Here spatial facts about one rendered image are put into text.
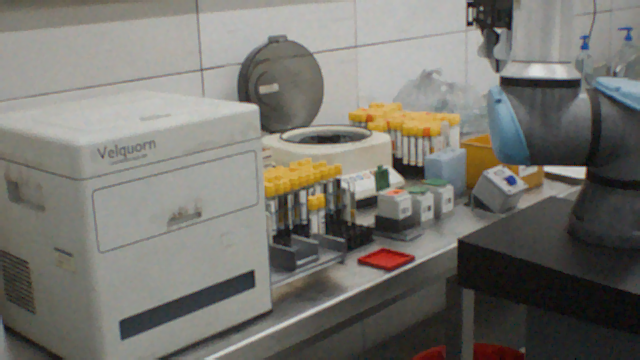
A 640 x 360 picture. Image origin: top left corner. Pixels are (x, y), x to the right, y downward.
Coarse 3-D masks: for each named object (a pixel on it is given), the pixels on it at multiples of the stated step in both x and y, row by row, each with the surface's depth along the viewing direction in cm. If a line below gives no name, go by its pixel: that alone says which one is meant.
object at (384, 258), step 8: (384, 248) 139; (368, 256) 137; (376, 256) 137; (384, 256) 137; (392, 256) 137; (400, 256) 137; (408, 256) 136; (368, 264) 134; (376, 264) 133; (384, 264) 133; (392, 264) 132; (400, 264) 133
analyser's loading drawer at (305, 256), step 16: (304, 240) 126; (320, 240) 131; (336, 240) 129; (272, 256) 125; (288, 256) 122; (304, 256) 127; (320, 256) 127; (336, 256) 127; (272, 272) 122; (288, 272) 121; (304, 272) 122
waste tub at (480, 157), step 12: (468, 144) 173; (480, 144) 180; (468, 156) 174; (480, 156) 172; (492, 156) 170; (468, 168) 175; (480, 168) 173; (492, 168) 170; (516, 168) 168; (528, 168) 172; (540, 168) 175; (468, 180) 176; (528, 180) 173; (540, 180) 176
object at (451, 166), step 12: (432, 156) 163; (444, 156) 162; (456, 156) 165; (432, 168) 162; (444, 168) 161; (456, 168) 166; (456, 180) 166; (456, 192) 167; (468, 192) 169; (456, 204) 164
